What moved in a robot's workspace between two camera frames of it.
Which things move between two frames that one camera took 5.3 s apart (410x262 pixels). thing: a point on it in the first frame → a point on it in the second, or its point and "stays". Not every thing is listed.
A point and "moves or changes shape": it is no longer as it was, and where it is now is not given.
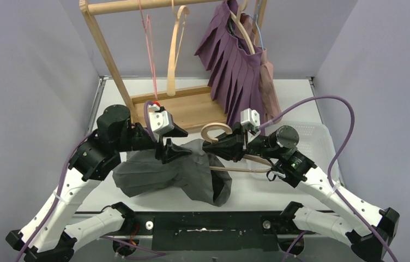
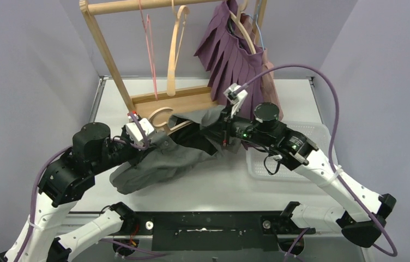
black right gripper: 230,146 → 219,132
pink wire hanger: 147,29 stays
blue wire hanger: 255,17 stays
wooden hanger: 237,19 stays
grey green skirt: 202,173 moves or changes shape
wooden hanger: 204,132 moves or changes shape
